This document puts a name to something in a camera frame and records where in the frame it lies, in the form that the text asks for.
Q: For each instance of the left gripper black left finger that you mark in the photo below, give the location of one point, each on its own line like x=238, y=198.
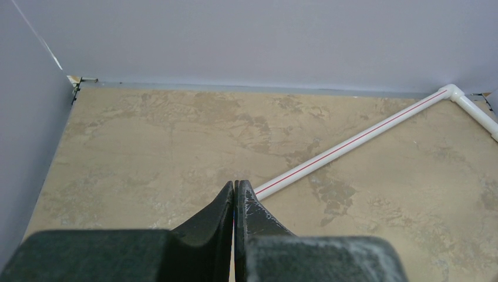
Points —
x=197, y=250

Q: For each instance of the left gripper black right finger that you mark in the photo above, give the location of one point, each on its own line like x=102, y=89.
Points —
x=265, y=250

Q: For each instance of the white PVC pipe frame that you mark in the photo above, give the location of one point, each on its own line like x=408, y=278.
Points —
x=451, y=92

